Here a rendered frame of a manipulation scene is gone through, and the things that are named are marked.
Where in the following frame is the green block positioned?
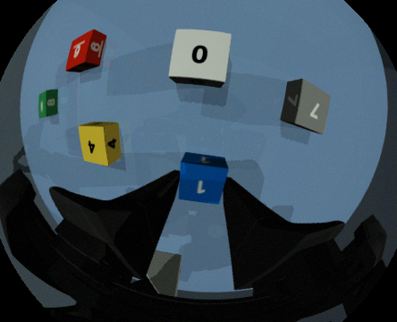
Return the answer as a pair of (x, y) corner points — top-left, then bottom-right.
(38, 89), (58, 119)

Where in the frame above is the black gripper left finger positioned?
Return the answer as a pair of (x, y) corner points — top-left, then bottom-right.
(49, 169), (180, 280)

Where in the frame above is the red block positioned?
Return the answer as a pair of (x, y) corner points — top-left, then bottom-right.
(66, 29), (106, 72)

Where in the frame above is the blue block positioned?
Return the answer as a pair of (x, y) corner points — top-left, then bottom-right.
(178, 151), (228, 204)

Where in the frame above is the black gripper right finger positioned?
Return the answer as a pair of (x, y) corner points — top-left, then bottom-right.
(223, 176), (345, 290)

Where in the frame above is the yellow block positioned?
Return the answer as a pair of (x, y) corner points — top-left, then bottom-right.
(78, 122), (121, 165)

